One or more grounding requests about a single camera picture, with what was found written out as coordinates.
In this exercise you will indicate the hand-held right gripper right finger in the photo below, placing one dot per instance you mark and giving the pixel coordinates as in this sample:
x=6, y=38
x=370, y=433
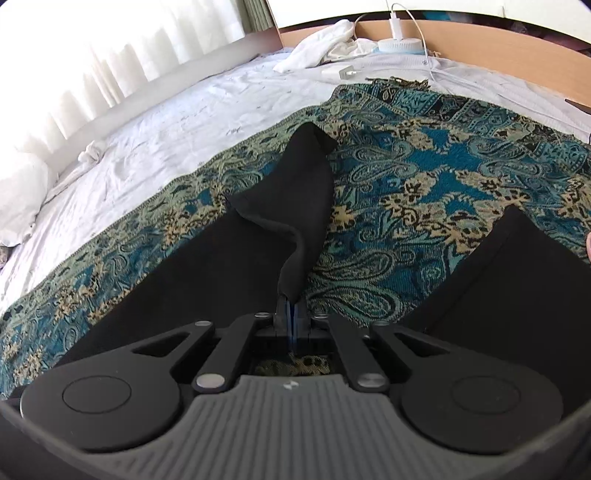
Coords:
x=298, y=323

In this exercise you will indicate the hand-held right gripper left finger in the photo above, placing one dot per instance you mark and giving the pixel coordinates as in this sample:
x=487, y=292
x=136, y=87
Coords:
x=282, y=323

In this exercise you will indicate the black pants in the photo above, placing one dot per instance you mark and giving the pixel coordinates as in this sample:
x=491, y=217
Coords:
x=184, y=286

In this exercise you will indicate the teal paisley blanket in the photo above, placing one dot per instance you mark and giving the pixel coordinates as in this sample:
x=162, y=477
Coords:
x=415, y=184

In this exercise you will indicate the white bed sheet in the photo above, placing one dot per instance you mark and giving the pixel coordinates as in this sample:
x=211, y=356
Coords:
x=161, y=129

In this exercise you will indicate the white power adapter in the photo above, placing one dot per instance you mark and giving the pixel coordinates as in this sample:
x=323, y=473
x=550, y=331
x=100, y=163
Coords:
x=344, y=72

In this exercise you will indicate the small knotted white cloth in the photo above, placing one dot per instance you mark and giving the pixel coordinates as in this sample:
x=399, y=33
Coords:
x=92, y=151

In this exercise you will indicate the crumpled white cloth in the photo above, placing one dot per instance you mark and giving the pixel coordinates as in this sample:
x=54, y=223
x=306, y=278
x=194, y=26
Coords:
x=323, y=44

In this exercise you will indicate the white pillow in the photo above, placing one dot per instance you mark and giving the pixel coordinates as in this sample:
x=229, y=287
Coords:
x=21, y=198

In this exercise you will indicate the white round device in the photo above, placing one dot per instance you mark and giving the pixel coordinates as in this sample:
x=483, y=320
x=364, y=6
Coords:
x=399, y=46

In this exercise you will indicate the green curtain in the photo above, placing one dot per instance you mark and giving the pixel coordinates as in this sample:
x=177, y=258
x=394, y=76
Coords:
x=255, y=14

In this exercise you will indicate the white sheer curtain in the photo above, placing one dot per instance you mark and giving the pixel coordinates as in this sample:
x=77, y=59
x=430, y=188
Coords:
x=92, y=55

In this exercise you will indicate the wooden headboard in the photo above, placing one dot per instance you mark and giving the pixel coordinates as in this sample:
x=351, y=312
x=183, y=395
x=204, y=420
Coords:
x=485, y=41

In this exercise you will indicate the white wall charger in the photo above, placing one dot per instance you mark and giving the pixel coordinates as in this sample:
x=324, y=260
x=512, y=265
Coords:
x=396, y=23

